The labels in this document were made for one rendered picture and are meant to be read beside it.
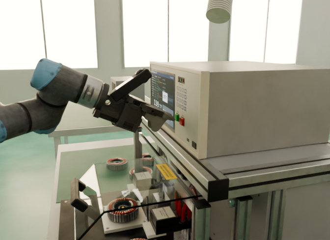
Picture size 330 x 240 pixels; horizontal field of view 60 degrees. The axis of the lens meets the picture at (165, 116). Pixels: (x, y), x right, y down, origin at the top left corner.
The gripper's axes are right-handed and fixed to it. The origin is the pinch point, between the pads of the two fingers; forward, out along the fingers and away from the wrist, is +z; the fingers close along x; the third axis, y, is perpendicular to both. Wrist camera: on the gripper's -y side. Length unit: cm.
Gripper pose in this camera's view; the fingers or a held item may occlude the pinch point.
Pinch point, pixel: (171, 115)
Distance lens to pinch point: 78.0
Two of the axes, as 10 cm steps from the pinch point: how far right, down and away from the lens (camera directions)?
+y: -4.0, 9.1, 0.9
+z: 8.6, 3.5, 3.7
